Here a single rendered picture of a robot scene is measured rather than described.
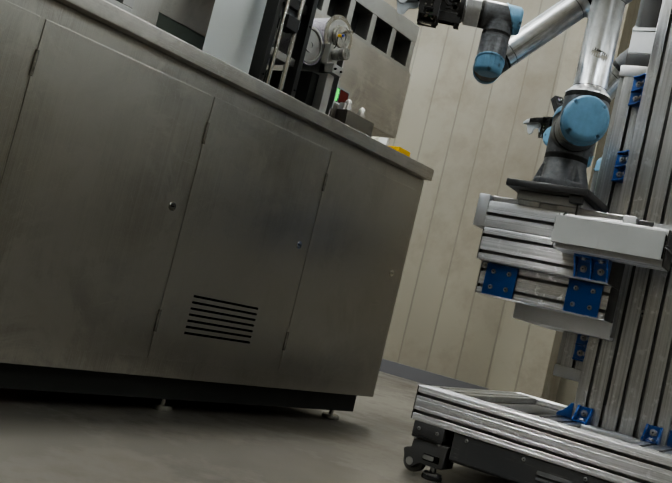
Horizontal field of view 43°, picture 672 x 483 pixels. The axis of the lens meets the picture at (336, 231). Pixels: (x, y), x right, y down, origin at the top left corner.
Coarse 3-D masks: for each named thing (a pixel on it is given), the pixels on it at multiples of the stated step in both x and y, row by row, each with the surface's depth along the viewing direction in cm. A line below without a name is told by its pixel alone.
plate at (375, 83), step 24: (168, 0) 270; (192, 0) 277; (192, 24) 279; (360, 48) 348; (360, 72) 350; (384, 72) 362; (408, 72) 376; (360, 96) 352; (384, 96) 365; (384, 120) 367
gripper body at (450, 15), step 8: (424, 0) 223; (432, 0) 222; (440, 0) 221; (448, 0) 223; (464, 0) 221; (424, 8) 223; (432, 8) 221; (440, 8) 223; (448, 8) 223; (456, 8) 225; (424, 16) 225; (432, 16) 223; (440, 16) 222; (448, 16) 222; (456, 16) 222; (424, 24) 227; (432, 24) 226; (448, 24) 223; (456, 24) 222
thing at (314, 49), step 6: (312, 30) 276; (312, 36) 277; (318, 36) 279; (312, 42) 276; (318, 42) 279; (312, 48) 277; (318, 48) 280; (306, 54) 276; (312, 54) 278; (318, 54) 280; (306, 60) 275; (312, 60) 278
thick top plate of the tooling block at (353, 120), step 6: (336, 114) 292; (342, 114) 291; (348, 114) 290; (354, 114) 292; (342, 120) 290; (348, 120) 290; (354, 120) 293; (360, 120) 296; (366, 120) 298; (354, 126) 293; (360, 126) 296; (366, 126) 299; (372, 126) 301; (366, 132) 299
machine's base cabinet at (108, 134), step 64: (0, 0) 166; (0, 64) 168; (64, 64) 179; (128, 64) 191; (0, 128) 170; (64, 128) 181; (128, 128) 194; (192, 128) 208; (256, 128) 225; (0, 192) 172; (64, 192) 183; (128, 192) 196; (192, 192) 211; (256, 192) 229; (320, 192) 250; (384, 192) 274; (0, 256) 174; (64, 256) 185; (128, 256) 199; (192, 256) 214; (256, 256) 232; (320, 256) 253; (384, 256) 279; (0, 320) 176; (64, 320) 188; (128, 320) 201; (192, 320) 217; (256, 320) 236; (320, 320) 258; (384, 320) 284; (0, 384) 183; (64, 384) 195; (128, 384) 210; (192, 384) 226; (256, 384) 240; (320, 384) 262
